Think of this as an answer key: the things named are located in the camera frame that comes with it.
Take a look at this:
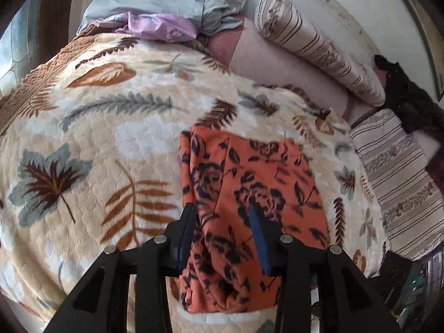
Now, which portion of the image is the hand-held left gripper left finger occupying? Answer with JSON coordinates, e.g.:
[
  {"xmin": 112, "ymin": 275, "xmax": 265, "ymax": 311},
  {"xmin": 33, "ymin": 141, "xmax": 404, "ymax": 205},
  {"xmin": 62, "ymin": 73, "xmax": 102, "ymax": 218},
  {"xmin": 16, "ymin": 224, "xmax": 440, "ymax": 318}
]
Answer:
[{"xmin": 44, "ymin": 203, "xmax": 198, "ymax": 333}]

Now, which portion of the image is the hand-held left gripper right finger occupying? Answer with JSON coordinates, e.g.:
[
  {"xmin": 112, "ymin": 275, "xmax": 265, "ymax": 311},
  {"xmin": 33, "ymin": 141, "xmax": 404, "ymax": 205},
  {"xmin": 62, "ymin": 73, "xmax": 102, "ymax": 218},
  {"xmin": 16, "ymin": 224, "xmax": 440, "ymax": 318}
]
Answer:
[{"xmin": 250, "ymin": 202, "xmax": 400, "ymax": 333}]

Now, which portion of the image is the orange floral small garment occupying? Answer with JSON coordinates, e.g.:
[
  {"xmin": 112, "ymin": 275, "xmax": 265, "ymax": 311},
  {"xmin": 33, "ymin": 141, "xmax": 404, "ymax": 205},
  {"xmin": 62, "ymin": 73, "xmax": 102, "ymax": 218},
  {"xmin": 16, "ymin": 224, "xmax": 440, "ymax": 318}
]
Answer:
[{"xmin": 178, "ymin": 125, "xmax": 330, "ymax": 314}]

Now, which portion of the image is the leaf printed plush blanket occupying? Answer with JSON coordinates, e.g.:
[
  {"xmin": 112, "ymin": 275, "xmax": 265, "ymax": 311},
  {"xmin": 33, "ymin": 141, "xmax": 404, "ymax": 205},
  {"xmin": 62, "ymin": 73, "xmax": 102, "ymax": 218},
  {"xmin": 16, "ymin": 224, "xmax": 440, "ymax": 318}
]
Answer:
[{"xmin": 0, "ymin": 32, "xmax": 389, "ymax": 333}]

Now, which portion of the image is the dark box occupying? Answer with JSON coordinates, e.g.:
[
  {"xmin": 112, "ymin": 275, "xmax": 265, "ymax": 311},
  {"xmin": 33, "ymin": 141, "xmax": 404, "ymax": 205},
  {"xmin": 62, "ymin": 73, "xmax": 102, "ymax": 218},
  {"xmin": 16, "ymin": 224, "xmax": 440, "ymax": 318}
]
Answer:
[{"xmin": 379, "ymin": 250, "xmax": 414, "ymax": 287}]

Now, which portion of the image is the striped flat pillow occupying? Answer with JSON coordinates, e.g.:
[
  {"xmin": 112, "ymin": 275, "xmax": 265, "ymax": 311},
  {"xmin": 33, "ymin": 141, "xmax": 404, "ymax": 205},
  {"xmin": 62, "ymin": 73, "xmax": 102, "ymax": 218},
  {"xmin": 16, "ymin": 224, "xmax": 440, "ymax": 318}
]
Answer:
[{"xmin": 350, "ymin": 108, "xmax": 444, "ymax": 261}]

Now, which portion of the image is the striped bolster pillow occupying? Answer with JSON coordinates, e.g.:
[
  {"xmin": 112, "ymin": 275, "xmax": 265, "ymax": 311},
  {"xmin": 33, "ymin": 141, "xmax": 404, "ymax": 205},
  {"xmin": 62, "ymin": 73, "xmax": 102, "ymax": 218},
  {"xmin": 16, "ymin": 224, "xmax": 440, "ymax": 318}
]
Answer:
[{"xmin": 254, "ymin": 0, "xmax": 386, "ymax": 107}]

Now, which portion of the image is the black cloth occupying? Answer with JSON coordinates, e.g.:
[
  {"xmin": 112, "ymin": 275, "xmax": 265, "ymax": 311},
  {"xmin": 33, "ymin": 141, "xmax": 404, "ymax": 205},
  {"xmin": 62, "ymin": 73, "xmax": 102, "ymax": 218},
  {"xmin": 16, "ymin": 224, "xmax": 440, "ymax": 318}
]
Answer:
[{"xmin": 374, "ymin": 54, "xmax": 444, "ymax": 136}]

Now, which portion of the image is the purple floral cloth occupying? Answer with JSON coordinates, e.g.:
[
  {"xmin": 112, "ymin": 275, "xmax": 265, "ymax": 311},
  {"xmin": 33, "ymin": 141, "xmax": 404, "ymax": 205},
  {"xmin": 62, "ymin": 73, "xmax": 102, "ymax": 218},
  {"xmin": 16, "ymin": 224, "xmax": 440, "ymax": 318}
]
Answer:
[{"xmin": 91, "ymin": 11, "xmax": 199, "ymax": 44}]

